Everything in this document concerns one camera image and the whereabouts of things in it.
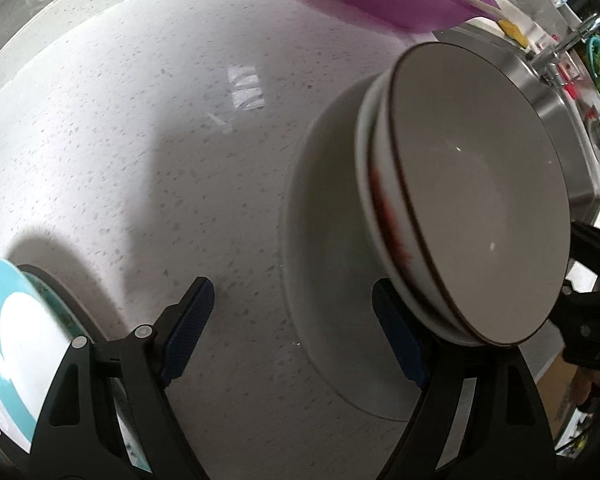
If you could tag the person's hand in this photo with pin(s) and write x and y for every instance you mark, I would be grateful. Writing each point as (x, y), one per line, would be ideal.
(581, 385)

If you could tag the small white bowl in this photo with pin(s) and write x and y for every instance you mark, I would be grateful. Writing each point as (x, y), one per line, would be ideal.
(378, 214)

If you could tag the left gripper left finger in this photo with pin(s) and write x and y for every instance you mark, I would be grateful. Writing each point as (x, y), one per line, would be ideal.
(182, 326)

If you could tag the floral patterned small bowl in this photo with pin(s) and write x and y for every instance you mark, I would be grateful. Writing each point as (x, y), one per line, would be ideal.
(482, 227)

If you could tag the white spoon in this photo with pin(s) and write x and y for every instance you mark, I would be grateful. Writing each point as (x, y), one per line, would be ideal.
(487, 11)

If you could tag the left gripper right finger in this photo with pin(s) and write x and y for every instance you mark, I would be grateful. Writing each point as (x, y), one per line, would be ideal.
(388, 308)

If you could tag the large white bowl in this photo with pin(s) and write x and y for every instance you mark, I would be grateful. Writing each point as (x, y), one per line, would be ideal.
(329, 267)

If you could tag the teal floral plate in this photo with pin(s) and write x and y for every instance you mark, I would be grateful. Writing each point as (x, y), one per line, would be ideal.
(32, 345)
(70, 312)

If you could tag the yellow sponge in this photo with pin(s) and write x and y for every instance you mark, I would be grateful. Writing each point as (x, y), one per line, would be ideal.
(513, 32)

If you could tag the chrome faucet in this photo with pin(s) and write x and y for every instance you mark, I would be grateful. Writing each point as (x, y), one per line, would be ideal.
(546, 63)

